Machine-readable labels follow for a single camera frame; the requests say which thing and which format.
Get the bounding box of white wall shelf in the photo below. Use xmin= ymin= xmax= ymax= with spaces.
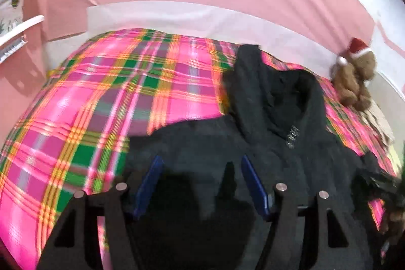
xmin=0 ymin=15 xmax=45 ymax=64

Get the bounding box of black puffer jacket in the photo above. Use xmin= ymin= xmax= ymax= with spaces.
xmin=125 ymin=45 xmax=382 ymax=269

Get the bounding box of beige patterned folded cloth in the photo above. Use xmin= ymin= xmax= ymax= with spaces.
xmin=361 ymin=99 xmax=395 ymax=149

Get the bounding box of pineapple print curtain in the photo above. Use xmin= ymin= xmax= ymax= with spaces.
xmin=0 ymin=0 xmax=23 ymax=36

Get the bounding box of brown teddy bear santa hat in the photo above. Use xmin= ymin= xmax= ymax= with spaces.
xmin=331 ymin=38 xmax=377 ymax=112

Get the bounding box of pink plaid bed sheet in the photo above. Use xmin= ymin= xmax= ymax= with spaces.
xmin=0 ymin=28 xmax=398 ymax=270

